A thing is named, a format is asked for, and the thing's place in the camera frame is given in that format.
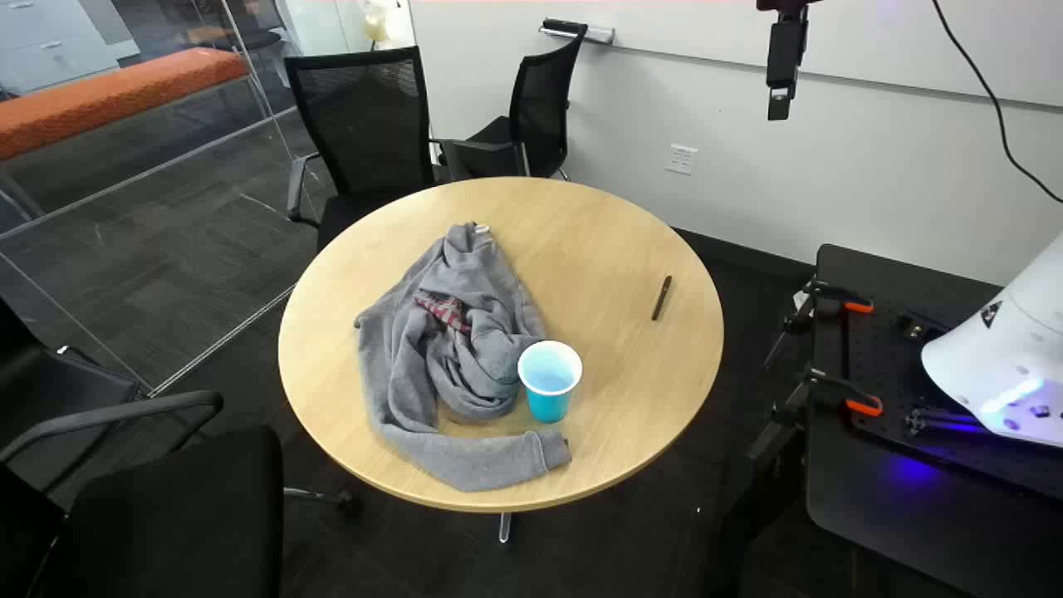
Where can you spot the black plastic chair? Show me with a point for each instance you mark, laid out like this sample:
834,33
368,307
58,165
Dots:
55,376

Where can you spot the whiteboard tray rail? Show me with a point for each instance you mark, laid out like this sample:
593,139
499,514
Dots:
584,30

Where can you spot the grey hoodie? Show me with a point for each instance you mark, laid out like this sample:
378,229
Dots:
443,354

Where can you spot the orange bench cushion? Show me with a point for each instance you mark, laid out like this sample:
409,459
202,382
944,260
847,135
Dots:
111,94

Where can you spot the glass partition panel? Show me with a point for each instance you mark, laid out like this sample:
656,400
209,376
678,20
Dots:
143,245

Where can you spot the black mesh office chair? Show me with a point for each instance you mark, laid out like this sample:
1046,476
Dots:
368,121

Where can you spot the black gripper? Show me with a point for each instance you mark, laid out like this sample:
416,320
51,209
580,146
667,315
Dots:
789,45

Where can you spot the black office chair with armrest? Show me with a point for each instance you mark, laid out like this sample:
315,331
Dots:
168,519

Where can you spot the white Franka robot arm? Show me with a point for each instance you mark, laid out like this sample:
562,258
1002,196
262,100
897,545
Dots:
997,354

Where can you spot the white crumpled bag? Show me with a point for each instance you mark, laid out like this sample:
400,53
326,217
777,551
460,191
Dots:
386,20

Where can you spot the black pen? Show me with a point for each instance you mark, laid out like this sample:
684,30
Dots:
661,297

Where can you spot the blue plastic cup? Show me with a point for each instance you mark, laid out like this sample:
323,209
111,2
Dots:
549,387

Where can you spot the metal table leg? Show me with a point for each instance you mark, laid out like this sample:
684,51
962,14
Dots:
506,528

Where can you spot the black chair with chrome legs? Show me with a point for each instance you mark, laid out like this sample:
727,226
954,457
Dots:
544,105

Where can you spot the white wall outlet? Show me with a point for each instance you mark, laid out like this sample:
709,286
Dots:
684,156

